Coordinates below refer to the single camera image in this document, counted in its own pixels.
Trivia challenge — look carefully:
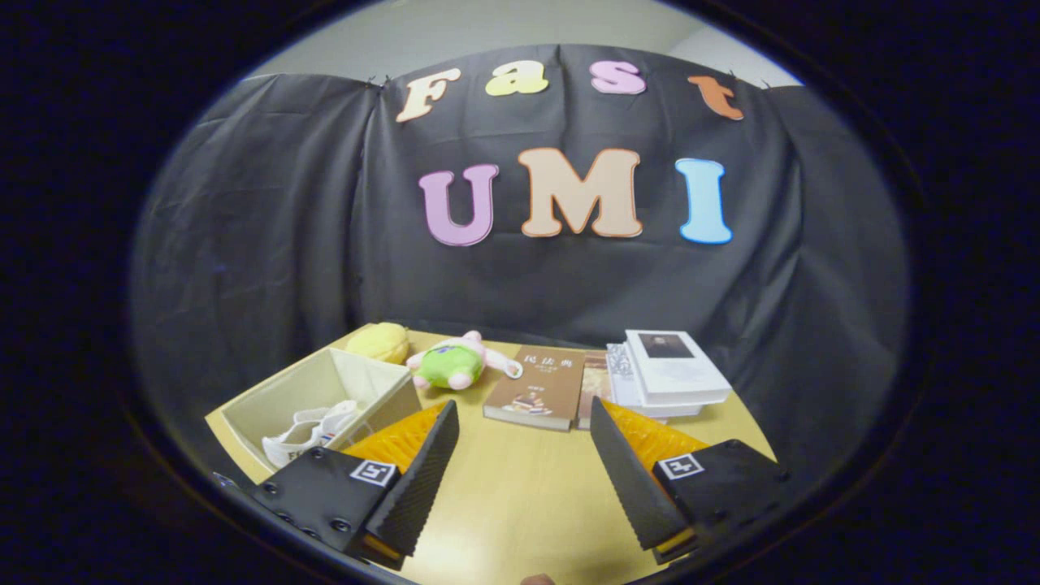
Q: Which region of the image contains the white patterned book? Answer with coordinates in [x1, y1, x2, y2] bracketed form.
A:
[605, 341, 704, 419]

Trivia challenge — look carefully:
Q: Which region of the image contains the brown photo cover book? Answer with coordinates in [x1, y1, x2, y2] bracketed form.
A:
[575, 351, 618, 430]

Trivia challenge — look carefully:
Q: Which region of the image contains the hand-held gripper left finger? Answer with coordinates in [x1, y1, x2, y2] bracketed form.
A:
[248, 398, 461, 570]

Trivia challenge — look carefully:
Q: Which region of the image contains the white book with dark photo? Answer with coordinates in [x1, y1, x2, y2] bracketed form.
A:
[624, 328, 732, 407]

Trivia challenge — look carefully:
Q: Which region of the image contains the yellow plush ball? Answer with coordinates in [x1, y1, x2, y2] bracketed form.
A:
[345, 322, 411, 365]

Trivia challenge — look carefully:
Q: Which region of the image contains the black backdrop cloth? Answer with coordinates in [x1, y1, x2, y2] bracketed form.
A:
[130, 42, 909, 488]

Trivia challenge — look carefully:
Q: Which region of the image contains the green and pink plush toy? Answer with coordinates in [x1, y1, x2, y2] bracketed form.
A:
[405, 329, 524, 391]

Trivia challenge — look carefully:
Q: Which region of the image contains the beige fabric storage box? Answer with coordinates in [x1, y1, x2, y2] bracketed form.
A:
[219, 347, 423, 474]

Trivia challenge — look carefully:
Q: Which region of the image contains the brown illustrated book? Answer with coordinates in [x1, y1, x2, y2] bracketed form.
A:
[483, 345, 586, 432]

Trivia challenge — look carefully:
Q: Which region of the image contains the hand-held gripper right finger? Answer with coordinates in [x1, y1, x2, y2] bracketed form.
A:
[589, 396, 793, 566]

